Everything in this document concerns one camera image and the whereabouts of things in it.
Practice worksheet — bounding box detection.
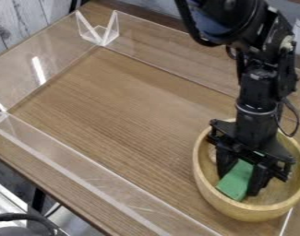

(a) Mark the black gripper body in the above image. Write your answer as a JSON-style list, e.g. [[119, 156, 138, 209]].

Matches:
[[206, 106, 294, 182]]

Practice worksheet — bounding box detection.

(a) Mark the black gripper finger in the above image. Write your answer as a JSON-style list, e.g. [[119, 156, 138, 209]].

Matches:
[[215, 147, 238, 178], [246, 163, 273, 196]]

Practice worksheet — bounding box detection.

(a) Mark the black cable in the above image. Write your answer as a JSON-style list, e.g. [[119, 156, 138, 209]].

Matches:
[[0, 212, 60, 236]]

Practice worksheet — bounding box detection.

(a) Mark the green rectangular block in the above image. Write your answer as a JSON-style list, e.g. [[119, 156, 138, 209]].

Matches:
[[215, 159, 253, 202]]

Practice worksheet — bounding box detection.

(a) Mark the clear acrylic barrier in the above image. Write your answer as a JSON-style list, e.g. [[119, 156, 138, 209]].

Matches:
[[0, 3, 300, 236]]

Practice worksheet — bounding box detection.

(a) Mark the black table leg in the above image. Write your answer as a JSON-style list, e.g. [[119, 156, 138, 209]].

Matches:
[[31, 188, 45, 213]]

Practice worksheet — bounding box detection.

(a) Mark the light wooden bowl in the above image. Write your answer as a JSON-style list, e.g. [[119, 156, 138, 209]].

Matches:
[[192, 127, 300, 222]]

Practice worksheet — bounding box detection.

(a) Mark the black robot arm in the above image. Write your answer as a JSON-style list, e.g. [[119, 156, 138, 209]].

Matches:
[[174, 0, 298, 196]]

